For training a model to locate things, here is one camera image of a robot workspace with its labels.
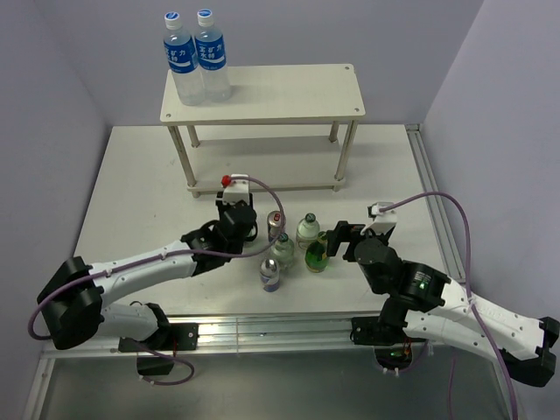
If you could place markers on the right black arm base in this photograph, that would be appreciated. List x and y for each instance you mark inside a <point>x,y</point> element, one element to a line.
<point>370,331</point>

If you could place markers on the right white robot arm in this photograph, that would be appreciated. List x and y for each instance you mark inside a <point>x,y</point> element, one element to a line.
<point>423,303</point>

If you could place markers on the black box under rail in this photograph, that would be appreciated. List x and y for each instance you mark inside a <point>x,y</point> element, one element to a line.
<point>153,366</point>

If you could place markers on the aluminium front rail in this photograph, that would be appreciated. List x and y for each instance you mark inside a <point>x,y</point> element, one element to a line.
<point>271,333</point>

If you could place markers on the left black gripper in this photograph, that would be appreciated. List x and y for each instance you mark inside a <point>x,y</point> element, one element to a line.
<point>221,207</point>

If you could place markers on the left blue-label water bottle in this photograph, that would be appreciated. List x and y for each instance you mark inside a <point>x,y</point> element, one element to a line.
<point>183,61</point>

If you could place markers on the clear glass bottle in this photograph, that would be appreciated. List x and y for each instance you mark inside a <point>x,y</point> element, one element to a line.
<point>283,251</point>
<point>307,231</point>

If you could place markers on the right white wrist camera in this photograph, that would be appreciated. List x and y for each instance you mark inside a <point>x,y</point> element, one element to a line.
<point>383,219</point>

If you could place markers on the aluminium right rail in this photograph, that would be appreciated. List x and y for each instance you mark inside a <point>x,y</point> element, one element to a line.
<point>442,228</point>

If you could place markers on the white two-tier shelf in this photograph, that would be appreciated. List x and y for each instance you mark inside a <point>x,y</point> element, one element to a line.
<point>292,126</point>

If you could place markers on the front blue silver can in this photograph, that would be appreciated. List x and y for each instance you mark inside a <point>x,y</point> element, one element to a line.
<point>269,274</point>

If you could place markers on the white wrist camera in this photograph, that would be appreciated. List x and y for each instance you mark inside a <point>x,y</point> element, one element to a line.
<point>383,219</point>
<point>235,189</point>

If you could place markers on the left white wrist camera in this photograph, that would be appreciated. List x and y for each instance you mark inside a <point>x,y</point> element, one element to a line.
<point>235,189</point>

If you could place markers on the front clear glass bottle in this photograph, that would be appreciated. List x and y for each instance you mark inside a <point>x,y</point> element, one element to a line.
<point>283,251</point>

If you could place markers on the rear red silver can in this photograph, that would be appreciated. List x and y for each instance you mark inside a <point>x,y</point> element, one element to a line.
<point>274,225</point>

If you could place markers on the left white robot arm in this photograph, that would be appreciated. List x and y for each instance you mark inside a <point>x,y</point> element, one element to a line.
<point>81,300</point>

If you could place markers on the green glass bottle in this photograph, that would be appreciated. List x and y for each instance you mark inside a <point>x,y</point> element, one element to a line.
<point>316,258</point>

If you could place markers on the aluminium rail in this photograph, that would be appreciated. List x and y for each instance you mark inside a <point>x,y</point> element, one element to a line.
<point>442,228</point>
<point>271,333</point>

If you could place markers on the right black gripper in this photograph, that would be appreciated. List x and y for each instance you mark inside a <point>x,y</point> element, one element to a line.
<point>342,232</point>

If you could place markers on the right blue-label water bottle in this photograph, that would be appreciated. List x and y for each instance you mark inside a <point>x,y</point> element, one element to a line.
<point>211,50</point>

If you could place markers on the blue-label water bottle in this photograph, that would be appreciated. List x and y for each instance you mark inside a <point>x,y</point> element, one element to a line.
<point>211,50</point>
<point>183,61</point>

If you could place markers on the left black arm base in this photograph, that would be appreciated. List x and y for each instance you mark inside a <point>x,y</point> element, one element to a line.
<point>166,337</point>

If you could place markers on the rear clear glass bottle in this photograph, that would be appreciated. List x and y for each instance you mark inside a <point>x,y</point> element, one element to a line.
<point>307,231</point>

